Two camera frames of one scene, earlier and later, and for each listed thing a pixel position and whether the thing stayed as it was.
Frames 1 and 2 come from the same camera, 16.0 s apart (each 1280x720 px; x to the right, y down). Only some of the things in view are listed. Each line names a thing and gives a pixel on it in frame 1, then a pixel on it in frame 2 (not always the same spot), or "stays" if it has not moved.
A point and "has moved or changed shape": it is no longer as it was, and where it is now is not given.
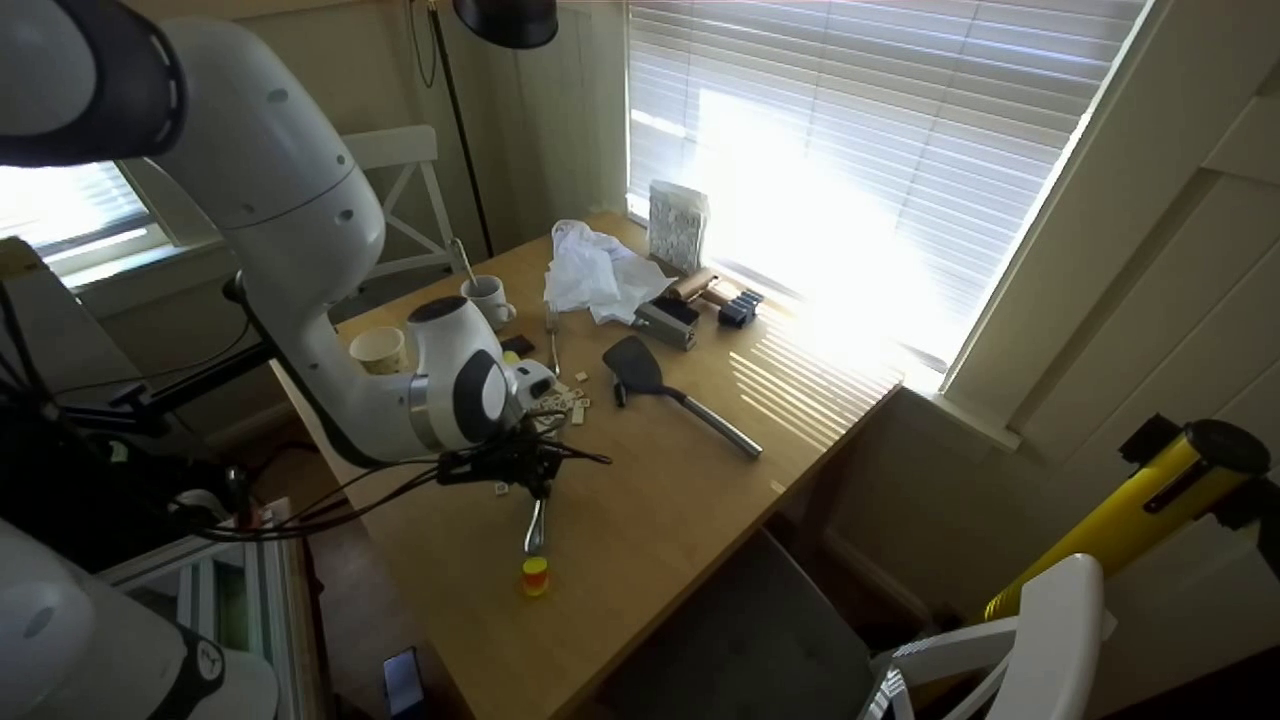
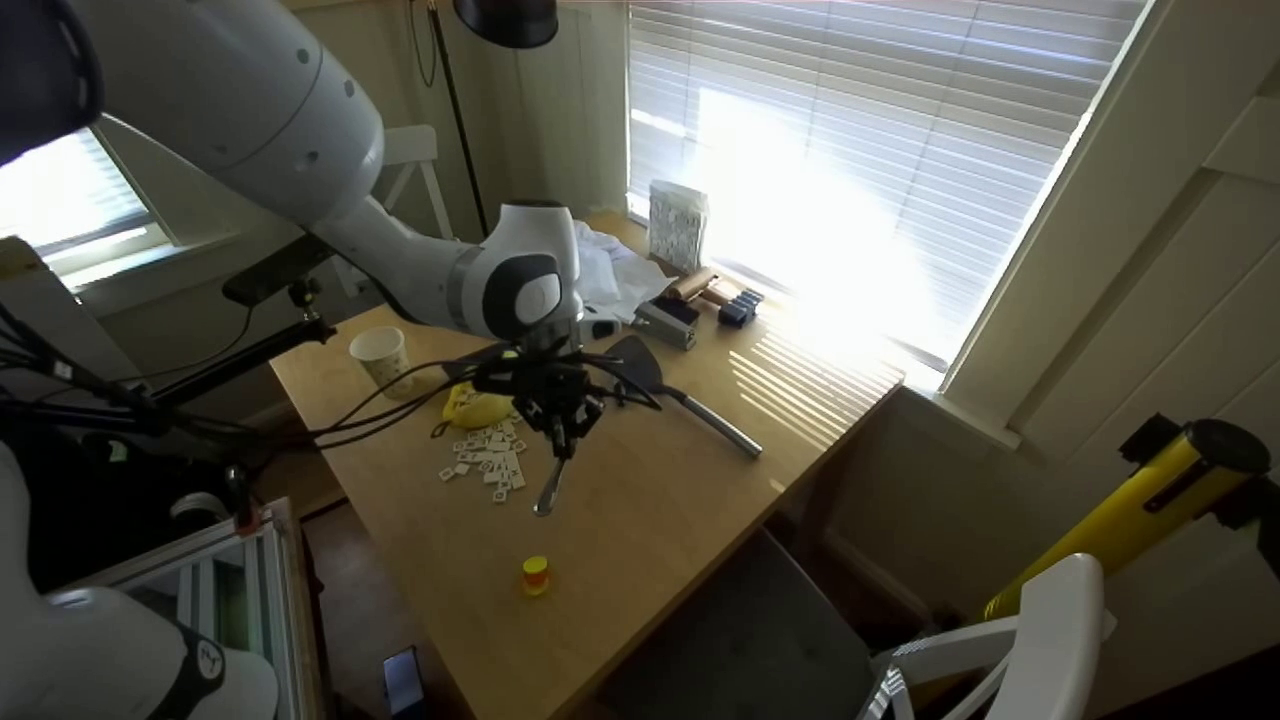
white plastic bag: (596, 275) stays
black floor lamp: (498, 24) stays
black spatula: (634, 371) stays
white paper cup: (381, 350) stays
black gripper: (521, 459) to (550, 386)
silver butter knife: (533, 528) has moved or changed shape
